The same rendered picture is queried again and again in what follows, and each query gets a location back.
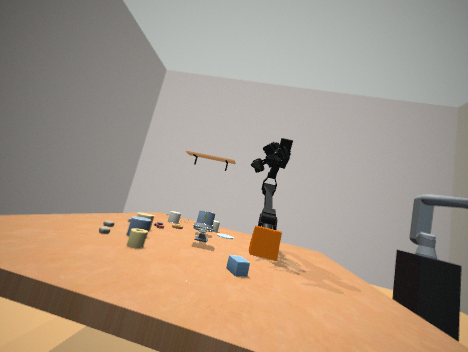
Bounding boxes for dark blue cylinder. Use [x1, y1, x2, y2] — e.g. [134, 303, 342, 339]
[197, 210, 215, 226]
[126, 216, 152, 236]

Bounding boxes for small light blue block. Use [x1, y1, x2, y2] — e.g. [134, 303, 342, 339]
[226, 255, 250, 277]

